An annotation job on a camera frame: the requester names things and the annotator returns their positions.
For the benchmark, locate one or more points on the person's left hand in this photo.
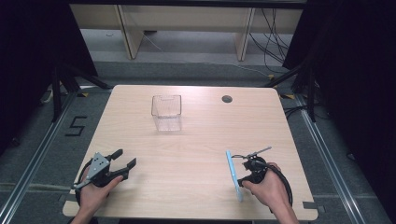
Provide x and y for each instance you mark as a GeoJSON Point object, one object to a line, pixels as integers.
{"type": "Point", "coordinates": [93, 194]}

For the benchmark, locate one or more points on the light blue board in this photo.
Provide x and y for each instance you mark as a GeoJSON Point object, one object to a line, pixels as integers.
{"type": "Point", "coordinates": [233, 174]}

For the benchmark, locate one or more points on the person's right hand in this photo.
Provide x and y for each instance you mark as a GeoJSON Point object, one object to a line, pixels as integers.
{"type": "Point", "coordinates": [270, 186]}

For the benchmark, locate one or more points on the grey metal floor rail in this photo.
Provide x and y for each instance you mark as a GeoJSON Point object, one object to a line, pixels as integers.
{"type": "Point", "coordinates": [327, 155]}
{"type": "Point", "coordinates": [34, 161]}

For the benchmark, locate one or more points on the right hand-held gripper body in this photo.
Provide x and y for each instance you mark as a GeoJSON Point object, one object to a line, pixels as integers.
{"type": "Point", "coordinates": [257, 169]}

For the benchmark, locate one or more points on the black tape floor mark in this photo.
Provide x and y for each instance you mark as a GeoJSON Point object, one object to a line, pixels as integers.
{"type": "Point", "coordinates": [76, 126]}

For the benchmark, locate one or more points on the black curtain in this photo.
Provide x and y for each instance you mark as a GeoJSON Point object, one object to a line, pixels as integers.
{"type": "Point", "coordinates": [28, 62]}
{"type": "Point", "coordinates": [358, 77]}

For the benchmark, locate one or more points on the black metal stand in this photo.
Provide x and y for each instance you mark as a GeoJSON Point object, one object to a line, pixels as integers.
{"type": "Point", "coordinates": [311, 93]}
{"type": "Point", "coordinates": [57, 93]}

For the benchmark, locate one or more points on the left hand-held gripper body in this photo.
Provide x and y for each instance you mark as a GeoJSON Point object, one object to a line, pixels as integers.
{"type": "Point", "coordinates": [100, 169]}

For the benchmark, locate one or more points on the round grey table grommet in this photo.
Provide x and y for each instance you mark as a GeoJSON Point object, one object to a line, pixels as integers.
{"type": "Point", "coordinates": [227, 99]}

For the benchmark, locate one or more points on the clear plastic container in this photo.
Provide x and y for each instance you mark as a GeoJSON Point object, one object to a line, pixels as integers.
{"type": "Point", "coordinates": [166, 109]}

